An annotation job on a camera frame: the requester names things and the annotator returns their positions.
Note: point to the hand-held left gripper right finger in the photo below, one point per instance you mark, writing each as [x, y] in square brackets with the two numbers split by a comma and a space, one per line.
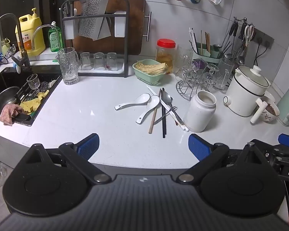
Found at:
[198, 146]

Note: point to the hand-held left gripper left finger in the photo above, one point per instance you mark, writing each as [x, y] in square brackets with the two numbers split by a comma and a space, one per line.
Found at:
[89, 145]

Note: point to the white ceramic jar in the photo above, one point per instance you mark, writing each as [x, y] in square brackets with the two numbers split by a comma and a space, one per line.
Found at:
[200, 115]

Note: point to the metal fork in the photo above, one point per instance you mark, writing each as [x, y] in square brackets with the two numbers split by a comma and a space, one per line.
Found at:
[162, 118]

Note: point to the metal spoon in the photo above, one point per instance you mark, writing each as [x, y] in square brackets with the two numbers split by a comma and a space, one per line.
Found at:
[167, 98]

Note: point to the white ceramic spoon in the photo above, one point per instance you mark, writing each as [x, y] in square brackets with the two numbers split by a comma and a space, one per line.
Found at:
[153, 102]
[142, 99]

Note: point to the row of hanging kitchen utensils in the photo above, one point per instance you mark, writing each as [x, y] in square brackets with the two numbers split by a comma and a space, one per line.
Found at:
[234, 28]

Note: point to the floral ceramic bowl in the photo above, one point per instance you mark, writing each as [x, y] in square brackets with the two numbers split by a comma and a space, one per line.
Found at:
[269, 116]

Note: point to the mint green electric kettle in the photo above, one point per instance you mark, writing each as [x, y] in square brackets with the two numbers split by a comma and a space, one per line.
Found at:
[287, 98]

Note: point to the white bowl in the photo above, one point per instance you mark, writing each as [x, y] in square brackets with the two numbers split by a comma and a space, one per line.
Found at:
[271, 96]

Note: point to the white electric cooking pot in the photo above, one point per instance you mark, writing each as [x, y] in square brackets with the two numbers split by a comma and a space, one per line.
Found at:
[243, 93]

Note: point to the yellow cloth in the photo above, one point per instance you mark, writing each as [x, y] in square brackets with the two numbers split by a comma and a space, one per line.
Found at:
[32, 104]

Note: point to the crystal goblet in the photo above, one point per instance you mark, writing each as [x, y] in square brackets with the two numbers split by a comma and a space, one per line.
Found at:
[213, 77]
[186, 73]

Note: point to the steel wool scrubber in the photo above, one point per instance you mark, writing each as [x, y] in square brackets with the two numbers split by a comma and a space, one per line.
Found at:
[44, 85]

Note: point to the textured glass mug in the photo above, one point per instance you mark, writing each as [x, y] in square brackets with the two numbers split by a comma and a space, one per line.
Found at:
[225, 72]
[183, 55]
[67, 67]

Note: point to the black sink drain rack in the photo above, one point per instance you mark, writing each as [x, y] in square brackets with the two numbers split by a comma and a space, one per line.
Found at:
[24, 93]

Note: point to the small drinking glass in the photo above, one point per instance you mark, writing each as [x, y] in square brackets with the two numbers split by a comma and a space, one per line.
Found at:
[112, 61]
[85, 61]
[99, 61]

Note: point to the wine glass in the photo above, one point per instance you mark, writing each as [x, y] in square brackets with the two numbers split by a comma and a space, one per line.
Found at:
[33, 81]

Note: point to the pink rag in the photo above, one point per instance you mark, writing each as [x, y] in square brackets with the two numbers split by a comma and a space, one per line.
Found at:
[9, 113]

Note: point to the green plastic basket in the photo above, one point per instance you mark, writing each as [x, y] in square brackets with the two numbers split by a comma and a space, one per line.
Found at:
[147, 78]

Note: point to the green utensil holder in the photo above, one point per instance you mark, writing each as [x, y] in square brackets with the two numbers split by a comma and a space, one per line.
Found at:
[213, 54]

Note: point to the steel basin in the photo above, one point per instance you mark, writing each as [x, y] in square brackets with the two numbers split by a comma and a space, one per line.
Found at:
[4, 98]

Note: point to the steel ladle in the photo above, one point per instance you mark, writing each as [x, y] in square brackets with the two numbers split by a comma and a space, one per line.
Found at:
[217, 46]

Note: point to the black kitchen sink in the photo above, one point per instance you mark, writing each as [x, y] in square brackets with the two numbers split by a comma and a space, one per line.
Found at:
[4, 81]

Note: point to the blue cloth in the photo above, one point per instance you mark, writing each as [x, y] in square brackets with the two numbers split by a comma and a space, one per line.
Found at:
[16, 65]

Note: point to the dark bronze faucet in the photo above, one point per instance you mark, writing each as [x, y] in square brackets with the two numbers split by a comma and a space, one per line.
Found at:
[24, 57]

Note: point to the green dish soap bottle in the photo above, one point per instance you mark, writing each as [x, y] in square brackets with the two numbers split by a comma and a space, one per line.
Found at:
[55, 39]

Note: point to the black metal knife rack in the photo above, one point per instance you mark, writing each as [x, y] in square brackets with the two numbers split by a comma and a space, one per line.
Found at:
[127, 41]

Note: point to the slim steel faucet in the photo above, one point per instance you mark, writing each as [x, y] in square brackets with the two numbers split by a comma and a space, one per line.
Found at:
[34, 41]

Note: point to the white rack holder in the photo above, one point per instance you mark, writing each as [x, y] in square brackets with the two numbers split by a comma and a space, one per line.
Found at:
[69, 28]
[120, 25]

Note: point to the yellow detergent bottle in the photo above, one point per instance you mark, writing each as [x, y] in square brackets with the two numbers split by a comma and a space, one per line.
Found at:
[30, 38]

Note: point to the patterned steel cleaver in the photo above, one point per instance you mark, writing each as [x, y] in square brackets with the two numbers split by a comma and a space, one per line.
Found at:
[91, 21]

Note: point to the wooden cutting board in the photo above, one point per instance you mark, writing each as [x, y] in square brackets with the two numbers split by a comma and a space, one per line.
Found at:
[134, 28]

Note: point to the grey wall power strip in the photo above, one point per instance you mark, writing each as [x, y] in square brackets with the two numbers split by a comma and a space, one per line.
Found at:
[265, 39]

